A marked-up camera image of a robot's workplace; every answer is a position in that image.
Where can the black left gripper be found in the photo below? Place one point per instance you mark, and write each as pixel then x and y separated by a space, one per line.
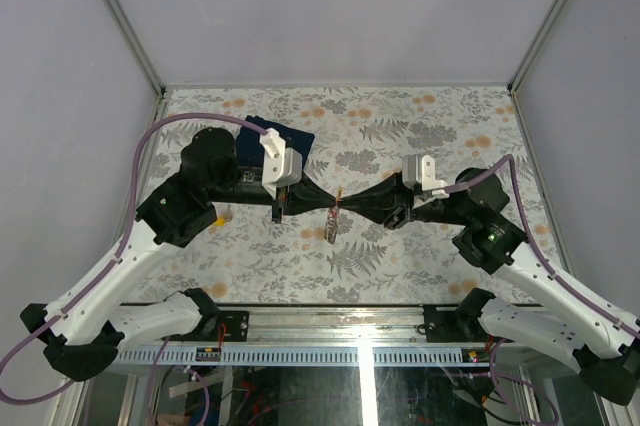
pixel 303 196

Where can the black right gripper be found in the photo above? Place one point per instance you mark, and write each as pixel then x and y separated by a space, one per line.
pixel 388 201

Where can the metal keyring with yellow grip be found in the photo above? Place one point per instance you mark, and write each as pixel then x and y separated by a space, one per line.
pixel 332 219

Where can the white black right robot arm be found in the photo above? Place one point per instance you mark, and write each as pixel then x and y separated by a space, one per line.
pixel 579 328

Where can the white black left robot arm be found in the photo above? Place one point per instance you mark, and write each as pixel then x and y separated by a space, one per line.
pixel 85 329

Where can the floral patterned table mat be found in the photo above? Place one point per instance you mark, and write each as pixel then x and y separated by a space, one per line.
pixel 361 137

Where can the dark navy folded cloth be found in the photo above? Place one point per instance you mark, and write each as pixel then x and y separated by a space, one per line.
pixel 250 153

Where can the key with yellow tag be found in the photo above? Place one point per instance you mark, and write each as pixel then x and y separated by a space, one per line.
pixel 224 217

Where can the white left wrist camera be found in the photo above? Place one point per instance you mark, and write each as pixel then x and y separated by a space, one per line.
pixel 282 165

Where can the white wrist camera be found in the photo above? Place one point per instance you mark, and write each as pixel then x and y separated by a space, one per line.
pixel 418 174
pixel 282 165

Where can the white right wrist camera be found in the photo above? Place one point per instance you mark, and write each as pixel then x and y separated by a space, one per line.
pixel 418 174

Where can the aluminium front rail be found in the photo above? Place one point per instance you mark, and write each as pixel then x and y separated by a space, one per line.
pixel 331 325

